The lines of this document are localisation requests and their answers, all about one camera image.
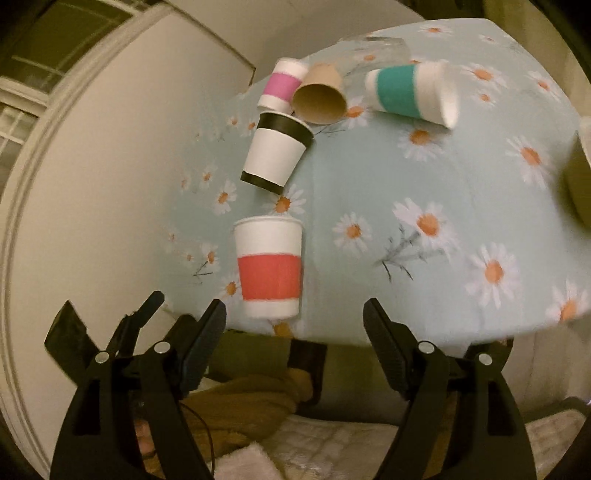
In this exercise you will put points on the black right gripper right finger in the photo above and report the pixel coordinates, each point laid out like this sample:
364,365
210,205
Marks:
461,421

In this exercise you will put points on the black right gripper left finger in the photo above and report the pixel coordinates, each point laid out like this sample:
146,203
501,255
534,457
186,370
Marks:
116,387

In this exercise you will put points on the red banded paper cup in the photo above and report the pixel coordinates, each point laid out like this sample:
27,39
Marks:
269,249

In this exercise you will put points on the black banded paper cup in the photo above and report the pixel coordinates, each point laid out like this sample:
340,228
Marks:
277,146

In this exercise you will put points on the teal banded paper cup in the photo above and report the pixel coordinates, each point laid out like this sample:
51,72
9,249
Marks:
427,91

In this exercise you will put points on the pink banded paper cup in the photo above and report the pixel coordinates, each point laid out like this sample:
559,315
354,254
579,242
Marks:
287,76

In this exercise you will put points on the plain brown paper cup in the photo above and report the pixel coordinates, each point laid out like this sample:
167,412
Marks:
320,98

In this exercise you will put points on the daisy print light blue tablecloth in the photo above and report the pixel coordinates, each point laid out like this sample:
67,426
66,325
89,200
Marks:
462,234

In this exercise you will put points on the olive ceramic mug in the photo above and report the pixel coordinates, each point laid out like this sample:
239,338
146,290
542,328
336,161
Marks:
578,174

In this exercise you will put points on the white framed window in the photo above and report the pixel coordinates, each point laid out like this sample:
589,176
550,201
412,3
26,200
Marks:
41,41

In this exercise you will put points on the clear drinking glass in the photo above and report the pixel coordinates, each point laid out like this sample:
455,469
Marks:
367,53

